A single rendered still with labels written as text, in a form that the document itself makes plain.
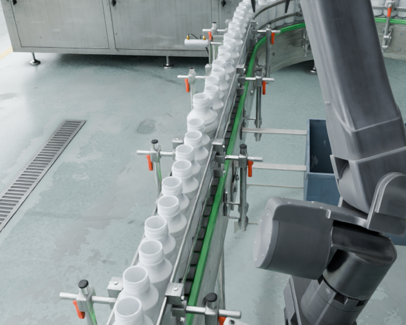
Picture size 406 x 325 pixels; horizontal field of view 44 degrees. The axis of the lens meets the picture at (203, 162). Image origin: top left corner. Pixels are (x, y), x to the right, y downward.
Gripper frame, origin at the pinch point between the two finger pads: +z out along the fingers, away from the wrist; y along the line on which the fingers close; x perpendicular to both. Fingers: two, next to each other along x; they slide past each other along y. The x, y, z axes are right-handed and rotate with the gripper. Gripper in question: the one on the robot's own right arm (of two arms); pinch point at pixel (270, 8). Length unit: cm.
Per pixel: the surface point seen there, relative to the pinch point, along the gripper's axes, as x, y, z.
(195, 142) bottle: 12.9, 13.8, 24.6
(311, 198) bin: -9, -13, 53
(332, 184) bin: -9, -18, 48
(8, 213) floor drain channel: -97, 142, 142
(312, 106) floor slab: -243, -25, 139
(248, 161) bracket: 6.1, 3.2, 32.9
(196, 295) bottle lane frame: 40, 9, 41
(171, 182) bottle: 27.4, 15.8, 25.0
